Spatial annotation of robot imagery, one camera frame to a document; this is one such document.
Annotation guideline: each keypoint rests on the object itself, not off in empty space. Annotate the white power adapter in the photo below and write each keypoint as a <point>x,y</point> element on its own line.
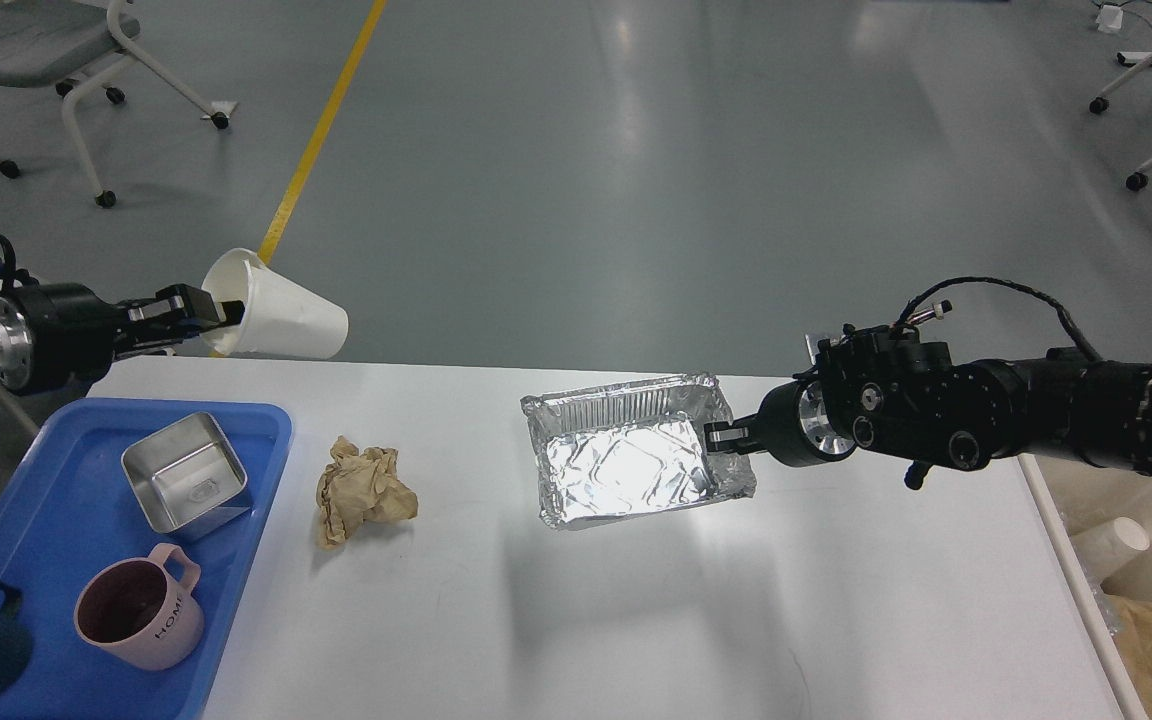
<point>1109,19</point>

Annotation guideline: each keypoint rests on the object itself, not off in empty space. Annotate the white paper cup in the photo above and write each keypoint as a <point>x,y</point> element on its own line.
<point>280,317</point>

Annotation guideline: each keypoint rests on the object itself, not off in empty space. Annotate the aluminium foil container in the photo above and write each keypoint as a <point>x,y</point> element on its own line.
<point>631,449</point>

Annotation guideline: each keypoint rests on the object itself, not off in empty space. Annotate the beige plastic bin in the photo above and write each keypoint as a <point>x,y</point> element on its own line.
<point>1071,498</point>

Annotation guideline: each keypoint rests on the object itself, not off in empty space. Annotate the stainless steel rectangular tray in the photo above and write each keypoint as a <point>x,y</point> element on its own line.
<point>187,478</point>

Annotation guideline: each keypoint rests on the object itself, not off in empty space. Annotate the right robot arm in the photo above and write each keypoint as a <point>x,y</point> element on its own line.
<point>883,389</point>

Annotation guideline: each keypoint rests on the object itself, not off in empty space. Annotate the grey office chair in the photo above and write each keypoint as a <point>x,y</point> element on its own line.
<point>43,43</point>

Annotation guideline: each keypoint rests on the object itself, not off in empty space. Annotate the blue plastic tray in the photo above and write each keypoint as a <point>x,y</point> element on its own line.
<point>69,511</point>

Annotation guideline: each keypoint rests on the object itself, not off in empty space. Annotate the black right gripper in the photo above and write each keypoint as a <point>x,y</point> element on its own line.
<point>791,425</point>

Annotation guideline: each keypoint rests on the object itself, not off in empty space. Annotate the pink HOME mug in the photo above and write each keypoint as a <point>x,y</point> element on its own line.
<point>142,610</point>

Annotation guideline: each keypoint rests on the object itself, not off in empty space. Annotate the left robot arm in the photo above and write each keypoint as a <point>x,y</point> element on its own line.
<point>54,334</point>

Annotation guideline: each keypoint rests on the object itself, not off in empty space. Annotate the small white cup in bin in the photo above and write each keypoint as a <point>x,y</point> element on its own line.
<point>1106,549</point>

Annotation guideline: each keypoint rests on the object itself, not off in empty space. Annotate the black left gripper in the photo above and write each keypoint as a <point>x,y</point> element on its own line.
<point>54,334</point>

